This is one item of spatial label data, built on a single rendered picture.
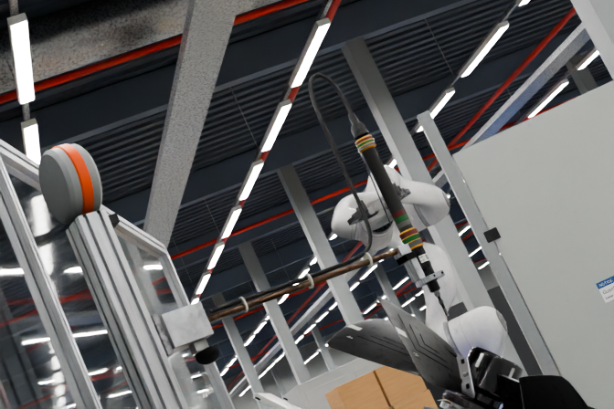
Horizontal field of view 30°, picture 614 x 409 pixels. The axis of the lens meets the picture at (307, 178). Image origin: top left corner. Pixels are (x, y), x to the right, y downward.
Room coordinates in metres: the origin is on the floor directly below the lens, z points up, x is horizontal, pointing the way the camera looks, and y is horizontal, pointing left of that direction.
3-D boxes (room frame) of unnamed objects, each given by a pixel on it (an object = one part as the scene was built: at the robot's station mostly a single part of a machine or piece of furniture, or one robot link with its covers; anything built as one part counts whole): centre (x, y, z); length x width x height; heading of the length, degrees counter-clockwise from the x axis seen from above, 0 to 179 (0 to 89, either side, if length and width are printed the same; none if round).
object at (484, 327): (3.19, -0.24, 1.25); 0.19 x 0.12 x 0.24; 75
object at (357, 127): (2.60, -0.16, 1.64); 0.04 x 0.04 x 0.46
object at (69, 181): (2.19, 0.43, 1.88); 0.17 x 0.15 x 0.16; 0
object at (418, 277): (2.60, -0.15, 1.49); 0.09 x 0.07 x 0.10; 125
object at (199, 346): (2.26, 0.32, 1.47); 0.05 x 0.04 x 0.05; 125
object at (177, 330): (2.24, 0.35, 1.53); 0.10 x 0.07 x 0.08; 125
